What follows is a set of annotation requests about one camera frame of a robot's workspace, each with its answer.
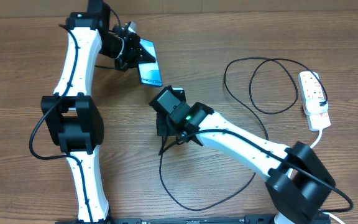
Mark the white charger adapter plug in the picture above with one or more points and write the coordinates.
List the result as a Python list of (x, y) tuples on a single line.
[(315, 106)]

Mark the white power strip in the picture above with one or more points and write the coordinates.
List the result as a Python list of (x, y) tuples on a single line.
[(312, 95)]

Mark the Samsung Galaxy smartphone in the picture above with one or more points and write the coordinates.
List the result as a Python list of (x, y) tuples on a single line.
[(149, 72)]

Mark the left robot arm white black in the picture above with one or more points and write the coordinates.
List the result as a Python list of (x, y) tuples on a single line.
[(73, 120)]

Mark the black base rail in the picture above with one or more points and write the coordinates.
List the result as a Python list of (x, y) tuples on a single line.
[(247, 219)]

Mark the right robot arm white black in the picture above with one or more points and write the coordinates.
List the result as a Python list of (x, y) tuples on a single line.
[(297, 181)]

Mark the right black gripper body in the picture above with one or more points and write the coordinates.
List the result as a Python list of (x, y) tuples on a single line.
[(166, 127)]

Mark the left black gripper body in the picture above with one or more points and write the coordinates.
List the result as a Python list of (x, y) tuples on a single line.
[(128, 53)]

